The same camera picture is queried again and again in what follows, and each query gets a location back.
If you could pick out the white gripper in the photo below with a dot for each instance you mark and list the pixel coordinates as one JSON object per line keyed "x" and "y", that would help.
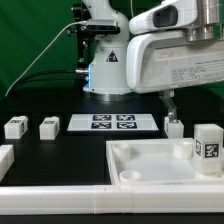
{"x": 165, "y": 60}

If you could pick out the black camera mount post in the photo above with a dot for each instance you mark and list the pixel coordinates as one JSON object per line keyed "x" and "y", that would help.
{"x": 81, "y": 13}

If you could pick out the white square tabletop tray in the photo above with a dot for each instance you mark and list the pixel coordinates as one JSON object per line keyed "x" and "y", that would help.
{"x": 156, "y": 162}

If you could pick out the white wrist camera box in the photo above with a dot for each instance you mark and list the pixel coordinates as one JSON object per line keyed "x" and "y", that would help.
{"x": 169, "y": 14}

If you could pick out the grey camera on mount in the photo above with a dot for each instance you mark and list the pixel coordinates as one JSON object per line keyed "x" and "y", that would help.
{"x": 100, "y": 26}

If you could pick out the left white side block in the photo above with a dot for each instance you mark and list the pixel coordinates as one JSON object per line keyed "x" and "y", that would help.
{"x": 6, "y": 159}

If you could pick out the white front wall bar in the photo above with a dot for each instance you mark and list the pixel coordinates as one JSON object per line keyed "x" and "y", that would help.
{"x": 111, "y": 199}

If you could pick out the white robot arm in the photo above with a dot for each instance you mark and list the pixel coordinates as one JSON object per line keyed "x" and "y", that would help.
{"x": 107, "y": 72}

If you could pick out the white marker base plate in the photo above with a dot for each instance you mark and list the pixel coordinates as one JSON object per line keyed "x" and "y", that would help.
{"x": 112, "y": 122}

